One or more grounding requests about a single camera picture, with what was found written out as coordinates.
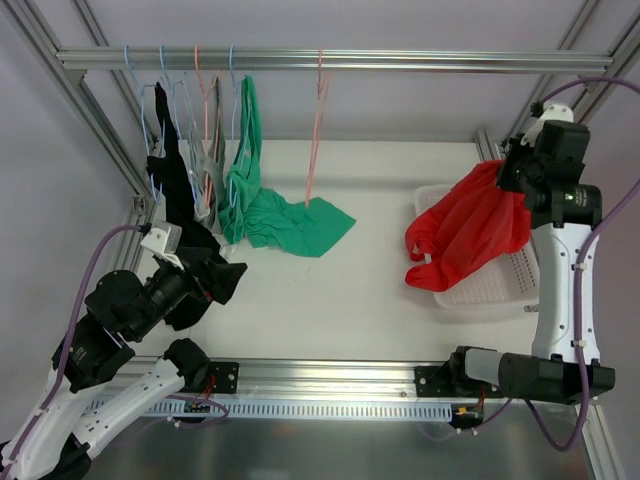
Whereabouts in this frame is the green tank top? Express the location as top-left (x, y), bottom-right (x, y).
top-left (218, 76), bottom-right (356, 258)

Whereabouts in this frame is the blue hanger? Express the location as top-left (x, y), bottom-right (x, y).
top-left (228, 44), bottom-right (251, 206)
top-left (123, 45), bottom-right (164, 206)
top-left (159, 45), bottom-right (203, 211)

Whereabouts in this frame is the red tank top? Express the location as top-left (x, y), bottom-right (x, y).
top-left (404, 160), bottom-right (531, 293)

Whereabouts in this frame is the pink plastic hanger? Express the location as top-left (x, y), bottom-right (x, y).
top-left (304, 49), bottom-right (331, 208)

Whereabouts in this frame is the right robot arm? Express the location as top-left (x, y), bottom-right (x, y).
top-left (446, 119), bottom-right (615, 405)

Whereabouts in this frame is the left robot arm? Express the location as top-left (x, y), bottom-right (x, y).
top-left (1, 248), bottom-right (248, 479)

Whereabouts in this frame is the black tank top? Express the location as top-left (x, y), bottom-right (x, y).
top-left (146, 82), bottom-right (224, 332)

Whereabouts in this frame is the grey tank top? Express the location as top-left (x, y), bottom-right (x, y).
top-left (204, 76), bottom-right (226, 234)

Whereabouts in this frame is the pink hanger under grey top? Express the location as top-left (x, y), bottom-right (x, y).
top-left (194, 44), bottom-right (217, 207)

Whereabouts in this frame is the blue hanger under white top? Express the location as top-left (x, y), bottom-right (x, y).
top-left (159, 45), bottom-right (203, 211)

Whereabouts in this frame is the blue hanger under black top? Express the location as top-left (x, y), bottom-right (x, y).
top-left (123, 45), bottom-right (164, 206)

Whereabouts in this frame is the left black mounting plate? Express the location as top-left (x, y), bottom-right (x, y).
top-left (184, 361), bottom-right (240, 395)

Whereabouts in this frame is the black mounting plate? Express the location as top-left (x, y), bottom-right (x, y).
top-left (414, 365), bottom-right (474, 398)
top-left (184, 361), bottom-right (240, 395)

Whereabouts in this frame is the white plastic basket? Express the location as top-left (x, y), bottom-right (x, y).
top-left (413, 183), bottom-right (544, 324)

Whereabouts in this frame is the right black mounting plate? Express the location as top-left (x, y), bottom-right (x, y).
top-left (414, 365), bottom-right (474, 398)

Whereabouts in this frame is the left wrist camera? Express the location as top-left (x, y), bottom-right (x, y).
top-left (141, 221), bottom-right (184, 270)

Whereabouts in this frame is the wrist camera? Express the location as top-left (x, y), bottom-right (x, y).
top-left (520, 100), bottom-right (574, 147)
top-left (141, 221), bottom-right (184, 270)

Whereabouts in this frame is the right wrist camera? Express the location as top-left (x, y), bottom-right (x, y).
top-left (520, 100), bottom-right (574, 147)

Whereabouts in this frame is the right aluminium frame post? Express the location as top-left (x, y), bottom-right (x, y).
top-left (474, 1), bottom-right (639, 162)

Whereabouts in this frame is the aluminium frame post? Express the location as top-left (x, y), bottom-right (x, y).
top-left (474, 1), bottom-right (639, 162)
top-left (1, 1), bottom-right (149, 291)

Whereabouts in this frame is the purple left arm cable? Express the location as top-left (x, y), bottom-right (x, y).
top-left (0, 224), bottom-right (151, 461)

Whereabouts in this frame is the white slotted cable duct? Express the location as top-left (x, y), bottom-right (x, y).
top-left (85, 396), bottom-right (453, 423)

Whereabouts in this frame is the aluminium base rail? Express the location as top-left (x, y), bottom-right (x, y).
top-left (57, 357), bottom-right (551, 399)

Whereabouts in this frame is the aluminium hanging rail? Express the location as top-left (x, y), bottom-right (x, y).
top-left (56, 46), bottom-right (613, 75)

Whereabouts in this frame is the left aluminium frame post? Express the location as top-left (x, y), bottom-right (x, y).
top-left (1, 1), bottom-right (149, 291)

